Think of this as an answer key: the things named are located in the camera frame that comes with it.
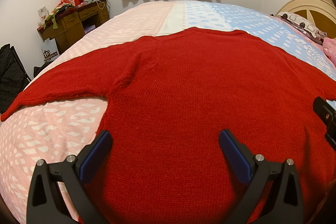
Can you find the red knitted sweater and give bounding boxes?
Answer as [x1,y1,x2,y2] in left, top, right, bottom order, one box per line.
[1,27,335,223]

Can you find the pink blanket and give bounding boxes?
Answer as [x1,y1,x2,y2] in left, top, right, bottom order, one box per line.
[322,38,336,67]

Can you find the pink and blue bedsheet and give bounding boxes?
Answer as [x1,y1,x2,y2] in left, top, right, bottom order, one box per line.
[1,1,335,223]

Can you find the patterned pillow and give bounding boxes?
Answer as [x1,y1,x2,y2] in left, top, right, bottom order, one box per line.
[276,11,327,45]

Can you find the cream wooden headboard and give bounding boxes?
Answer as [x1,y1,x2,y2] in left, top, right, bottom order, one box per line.
[278,0,336,39]

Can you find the black bag on floor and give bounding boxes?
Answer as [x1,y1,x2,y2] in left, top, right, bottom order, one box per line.
[33,61,53,78]

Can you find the white paper bag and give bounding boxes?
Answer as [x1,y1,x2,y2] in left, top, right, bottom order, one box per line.
[41,39,59,63]

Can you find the brown wooden desk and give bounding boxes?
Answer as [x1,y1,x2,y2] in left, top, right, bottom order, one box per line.
[37,0,110,54]

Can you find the white box on desk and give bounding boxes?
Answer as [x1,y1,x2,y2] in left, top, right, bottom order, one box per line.
[38,6,50,25]

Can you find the green cloth on desk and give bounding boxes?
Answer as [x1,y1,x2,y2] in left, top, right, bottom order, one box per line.
[43,2,75,29]

